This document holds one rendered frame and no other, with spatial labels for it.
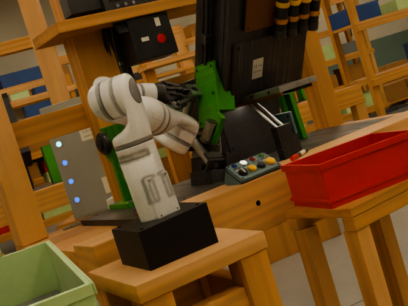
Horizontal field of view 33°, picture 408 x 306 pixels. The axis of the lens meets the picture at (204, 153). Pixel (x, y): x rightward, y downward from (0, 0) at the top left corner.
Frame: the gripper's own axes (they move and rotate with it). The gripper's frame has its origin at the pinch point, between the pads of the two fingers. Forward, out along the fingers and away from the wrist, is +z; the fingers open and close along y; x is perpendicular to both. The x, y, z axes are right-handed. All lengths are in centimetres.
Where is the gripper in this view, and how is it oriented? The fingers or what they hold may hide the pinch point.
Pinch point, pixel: (190, 95)
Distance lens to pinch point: 226.7
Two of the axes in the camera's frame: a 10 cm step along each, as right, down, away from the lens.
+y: -4.2, -6.4, 6.4
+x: -3.2, 7.6, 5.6
